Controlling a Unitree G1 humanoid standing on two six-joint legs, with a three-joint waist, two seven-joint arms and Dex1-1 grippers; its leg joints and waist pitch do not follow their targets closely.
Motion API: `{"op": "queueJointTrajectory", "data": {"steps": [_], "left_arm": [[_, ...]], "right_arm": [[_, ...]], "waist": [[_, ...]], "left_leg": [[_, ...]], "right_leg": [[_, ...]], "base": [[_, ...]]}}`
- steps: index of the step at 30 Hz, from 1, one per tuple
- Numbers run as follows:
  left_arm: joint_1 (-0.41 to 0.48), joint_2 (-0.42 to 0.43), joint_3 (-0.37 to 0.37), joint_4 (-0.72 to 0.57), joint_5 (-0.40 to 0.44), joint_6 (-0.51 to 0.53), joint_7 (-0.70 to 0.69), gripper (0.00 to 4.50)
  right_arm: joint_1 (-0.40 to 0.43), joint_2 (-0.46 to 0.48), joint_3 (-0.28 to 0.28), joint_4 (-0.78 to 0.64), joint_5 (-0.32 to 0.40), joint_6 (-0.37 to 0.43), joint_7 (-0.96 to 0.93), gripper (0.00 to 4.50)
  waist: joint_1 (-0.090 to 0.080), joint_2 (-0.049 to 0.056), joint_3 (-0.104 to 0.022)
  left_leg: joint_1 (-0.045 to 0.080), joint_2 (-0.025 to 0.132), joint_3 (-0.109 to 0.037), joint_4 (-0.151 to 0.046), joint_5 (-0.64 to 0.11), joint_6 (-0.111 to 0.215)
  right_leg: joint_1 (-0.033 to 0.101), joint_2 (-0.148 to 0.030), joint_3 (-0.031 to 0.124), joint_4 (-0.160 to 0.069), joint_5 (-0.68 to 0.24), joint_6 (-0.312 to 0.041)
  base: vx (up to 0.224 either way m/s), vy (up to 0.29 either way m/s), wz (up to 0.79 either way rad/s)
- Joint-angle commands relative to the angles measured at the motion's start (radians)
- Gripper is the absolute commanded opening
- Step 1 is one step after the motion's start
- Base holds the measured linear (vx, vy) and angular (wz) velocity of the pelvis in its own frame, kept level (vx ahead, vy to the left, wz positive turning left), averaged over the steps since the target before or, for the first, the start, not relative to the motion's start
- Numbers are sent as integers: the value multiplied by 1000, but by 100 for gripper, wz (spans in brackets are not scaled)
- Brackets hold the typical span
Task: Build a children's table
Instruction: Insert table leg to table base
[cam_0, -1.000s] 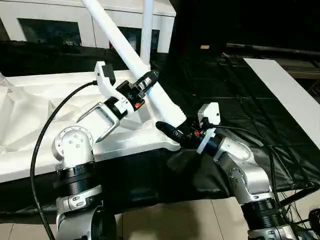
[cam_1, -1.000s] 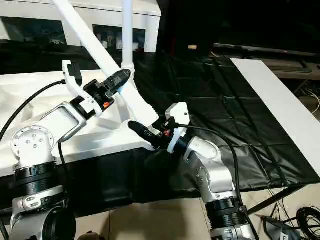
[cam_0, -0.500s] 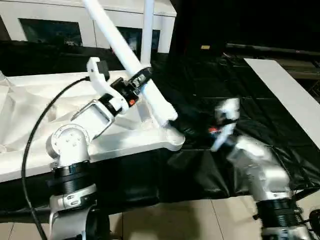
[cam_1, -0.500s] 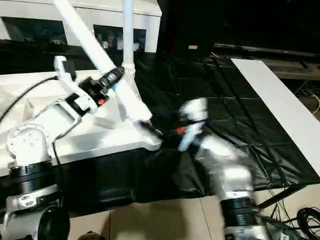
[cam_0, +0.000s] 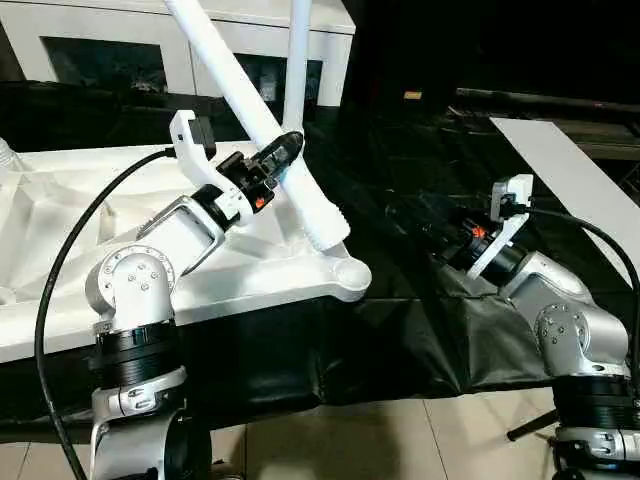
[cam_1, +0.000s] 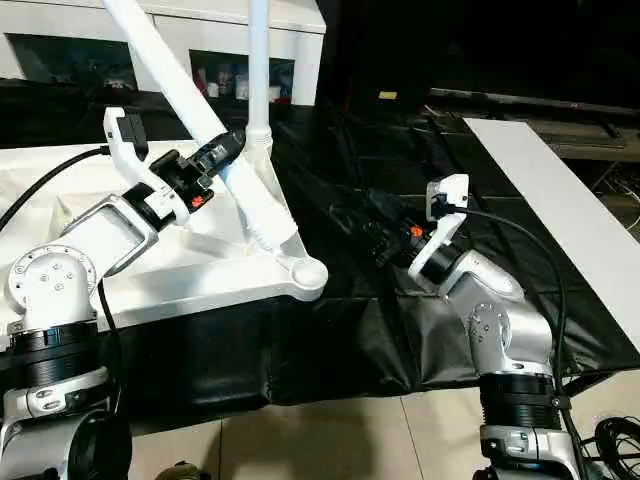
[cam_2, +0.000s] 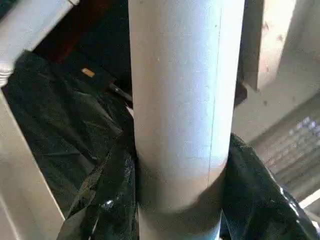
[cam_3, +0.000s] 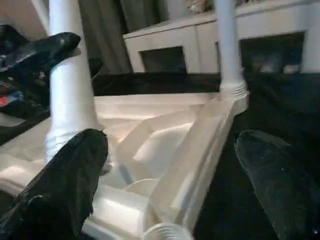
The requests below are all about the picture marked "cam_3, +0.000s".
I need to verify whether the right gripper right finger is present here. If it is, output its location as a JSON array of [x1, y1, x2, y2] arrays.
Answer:
[[234, 130, 320, 240]]

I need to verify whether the grey curtain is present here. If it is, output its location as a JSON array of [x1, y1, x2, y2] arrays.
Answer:
[[77, 0, 171, 75]]

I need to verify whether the white plastic table leg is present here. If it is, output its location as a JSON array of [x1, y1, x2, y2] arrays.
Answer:
[[214, 0, 249, 101], [45, 0, 114, 176]]

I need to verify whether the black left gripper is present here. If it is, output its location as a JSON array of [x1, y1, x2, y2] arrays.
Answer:
[[0, 24, 105, 146]]

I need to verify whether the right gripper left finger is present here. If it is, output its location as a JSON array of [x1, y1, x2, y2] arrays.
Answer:
[[0, 128, 110, 240]]

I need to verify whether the white plastic table top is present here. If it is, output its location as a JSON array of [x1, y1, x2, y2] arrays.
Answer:
[[0, 91, 250, 240]]

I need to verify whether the white sideboard with glass doors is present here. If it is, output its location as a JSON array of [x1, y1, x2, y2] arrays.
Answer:
[[122, 0, 320, 76]]

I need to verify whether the black mat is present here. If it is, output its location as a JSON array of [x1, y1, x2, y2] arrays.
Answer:
[[0, 70, 320, 240]]

